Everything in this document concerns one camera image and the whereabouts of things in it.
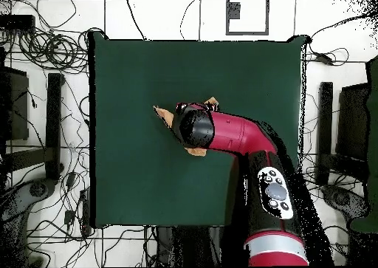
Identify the black flat box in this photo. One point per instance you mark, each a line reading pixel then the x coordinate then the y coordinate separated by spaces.
pixel 17 21

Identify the tan terry towel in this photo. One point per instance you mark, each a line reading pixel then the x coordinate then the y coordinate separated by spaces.
pixel 165 116

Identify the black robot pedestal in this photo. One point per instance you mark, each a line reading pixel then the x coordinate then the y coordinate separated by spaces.
pixel 164 244

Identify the black power strip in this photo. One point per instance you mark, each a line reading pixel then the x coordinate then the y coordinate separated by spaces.
pixel 85 212

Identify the grey leg with round knob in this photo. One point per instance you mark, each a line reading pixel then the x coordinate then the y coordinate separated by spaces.
pixel 37 189
pixel 341 197

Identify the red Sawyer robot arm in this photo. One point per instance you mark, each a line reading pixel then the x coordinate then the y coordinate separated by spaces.
pixel 236 132

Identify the long black power adapter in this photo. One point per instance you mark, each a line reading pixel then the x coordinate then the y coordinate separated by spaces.
pixel 324 58

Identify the dark square box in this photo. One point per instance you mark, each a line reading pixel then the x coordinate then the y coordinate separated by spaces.
pixel 17 108
pixel 351 123

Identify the black stand base bar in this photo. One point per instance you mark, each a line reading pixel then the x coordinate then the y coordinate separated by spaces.
pixel 53 117
pixel 324 126

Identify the dark green table cloth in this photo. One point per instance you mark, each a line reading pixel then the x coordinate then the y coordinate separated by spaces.
pixel 133 73

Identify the small black power adapter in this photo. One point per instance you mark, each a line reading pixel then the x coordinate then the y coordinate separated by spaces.
pixel 69 217
pixel 71 179

